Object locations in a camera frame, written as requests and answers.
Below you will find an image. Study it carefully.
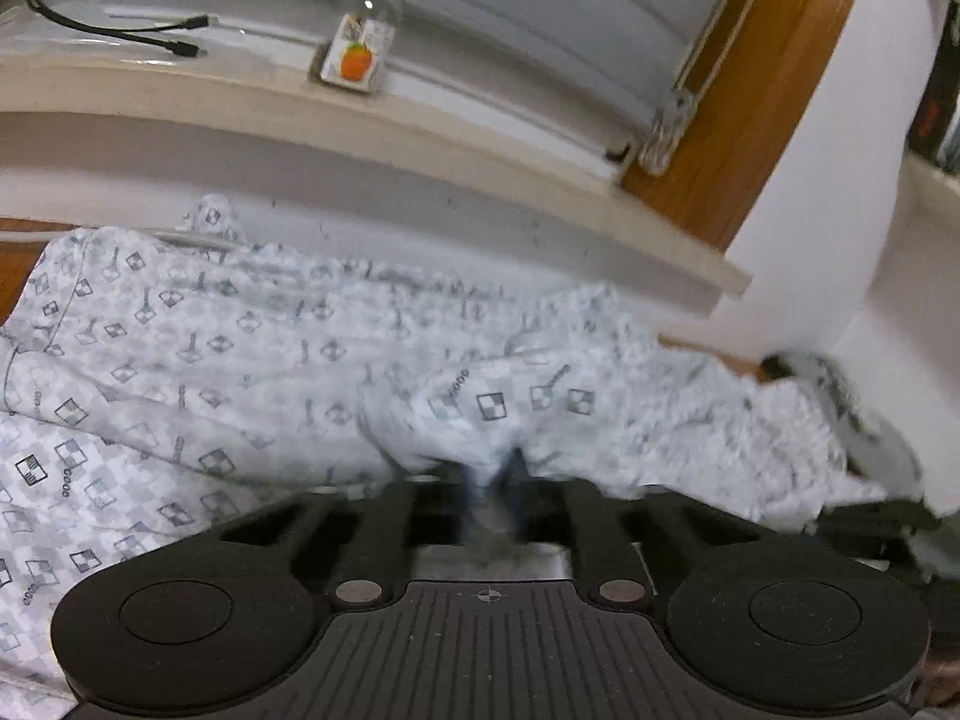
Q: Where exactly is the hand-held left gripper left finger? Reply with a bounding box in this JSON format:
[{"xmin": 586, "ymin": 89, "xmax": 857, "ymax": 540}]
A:
[{"xmin": 150, "ymin": 463, "xmax": 482, "ymax": 610}]

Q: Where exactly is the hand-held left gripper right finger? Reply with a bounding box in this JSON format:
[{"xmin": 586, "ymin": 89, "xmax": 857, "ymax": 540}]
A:
[{"xmin": 491, "ymin": 450, "xmax": 826, "ymax": 608}]

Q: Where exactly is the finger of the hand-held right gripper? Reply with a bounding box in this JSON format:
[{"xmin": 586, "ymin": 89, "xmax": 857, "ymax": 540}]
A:
[{"xmin": 816, "ymin": 501, "xmax": 938, "ymax": 556}]

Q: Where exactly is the white patterned pajama shirt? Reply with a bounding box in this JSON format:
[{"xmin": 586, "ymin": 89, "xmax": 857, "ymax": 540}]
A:
[{"xmin": 0, "ymin": 193, "xmax": 893, "ymax": 720}]

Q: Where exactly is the grey printed shirt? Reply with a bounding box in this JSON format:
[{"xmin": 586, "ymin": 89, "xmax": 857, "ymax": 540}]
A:
[{"xmin": 780, "ymin": 351, "xmax": 923, "ymax": 500}]

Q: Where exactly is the white shelf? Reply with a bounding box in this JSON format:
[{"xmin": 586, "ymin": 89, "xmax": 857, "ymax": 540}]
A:
[{"xmin": 900, "ymin": 154, "xmax": 960, "ymax": 200}]

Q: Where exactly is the beige window sill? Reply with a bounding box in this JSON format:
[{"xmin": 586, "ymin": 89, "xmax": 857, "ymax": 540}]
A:
[{"xmin": 0, "ymin": 52, "xmax": 751, "ymax": 297}]

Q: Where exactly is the row of books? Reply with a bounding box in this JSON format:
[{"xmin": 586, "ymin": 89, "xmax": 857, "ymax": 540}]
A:
[{"xmin": 907, "ymin": 0, "xmax": 960, "ymax": 166}]

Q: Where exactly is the glass jar with orange label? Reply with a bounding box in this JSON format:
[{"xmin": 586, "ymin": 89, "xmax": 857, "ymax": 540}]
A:
[{"xmin": 319, "ymin": 0, "xmax": 406, "ymax": 95}]

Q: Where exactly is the grey window blind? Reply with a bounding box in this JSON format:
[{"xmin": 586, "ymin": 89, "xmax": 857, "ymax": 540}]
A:
[{"xmin": 0, "ymin": 0, "xmax": 758, "ymax": 166}]

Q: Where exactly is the clear plastic chain clip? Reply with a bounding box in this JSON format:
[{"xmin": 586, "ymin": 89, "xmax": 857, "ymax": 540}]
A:
[{"xmin": 637, "ymin": 86, "xmax": 695, "ymax": 173}]

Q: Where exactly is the wooden window frame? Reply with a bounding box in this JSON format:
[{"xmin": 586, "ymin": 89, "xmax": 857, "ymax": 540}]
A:
[{"xmin": 619, "ymin": 0, "xmax": 875, "ymax": 252}]

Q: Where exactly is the blind bead chain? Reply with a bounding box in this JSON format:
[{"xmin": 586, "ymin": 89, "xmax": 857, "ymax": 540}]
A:
[{"xmin": 675, "ymin": 0, "xmax": 781, "ymax": 98}]

